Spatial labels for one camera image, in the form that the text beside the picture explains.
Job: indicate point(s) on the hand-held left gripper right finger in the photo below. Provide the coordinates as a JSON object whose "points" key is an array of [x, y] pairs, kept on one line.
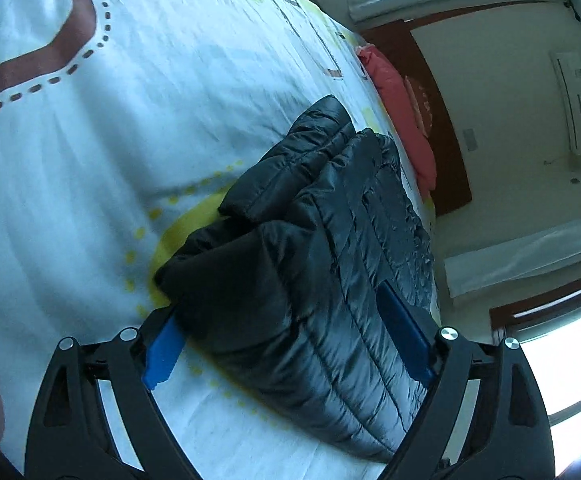
{"points": [[405, 332]]}

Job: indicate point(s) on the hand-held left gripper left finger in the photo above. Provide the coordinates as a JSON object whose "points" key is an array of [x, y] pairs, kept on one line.
{"points": [[163, 352]]}

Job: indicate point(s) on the black puffer jacket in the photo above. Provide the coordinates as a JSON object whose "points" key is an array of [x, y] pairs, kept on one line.
{"points": [[320, 270]]}

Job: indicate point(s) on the long pale curtain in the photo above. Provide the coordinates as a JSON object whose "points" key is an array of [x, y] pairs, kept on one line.
{"points": [[520, 255]]}

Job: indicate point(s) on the brown framed window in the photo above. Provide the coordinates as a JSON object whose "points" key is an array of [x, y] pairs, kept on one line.
{"points": [[570, 360]]}

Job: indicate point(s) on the red pillow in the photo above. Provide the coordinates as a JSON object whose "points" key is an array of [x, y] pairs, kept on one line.
{"points": [[400, 110]]}

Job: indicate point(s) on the orange printed cushion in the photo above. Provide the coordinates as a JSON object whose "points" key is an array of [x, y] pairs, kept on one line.
{"points": [[420, 105]]}

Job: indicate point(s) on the white patterned bed sheet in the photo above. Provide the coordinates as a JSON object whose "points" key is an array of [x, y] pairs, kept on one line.
{"points": [[145, 125]]}

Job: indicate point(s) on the white air conditioner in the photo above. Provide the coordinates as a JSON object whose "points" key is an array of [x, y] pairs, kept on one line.
{"points": [[572, 102]]}

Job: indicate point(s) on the pale curtain beside headboard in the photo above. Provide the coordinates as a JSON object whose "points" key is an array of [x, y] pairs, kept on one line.
{"points": [[450, 2]]}

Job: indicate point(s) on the white wall socket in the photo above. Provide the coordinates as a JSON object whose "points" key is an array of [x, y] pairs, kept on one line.
{"points": [[470, 140]]}

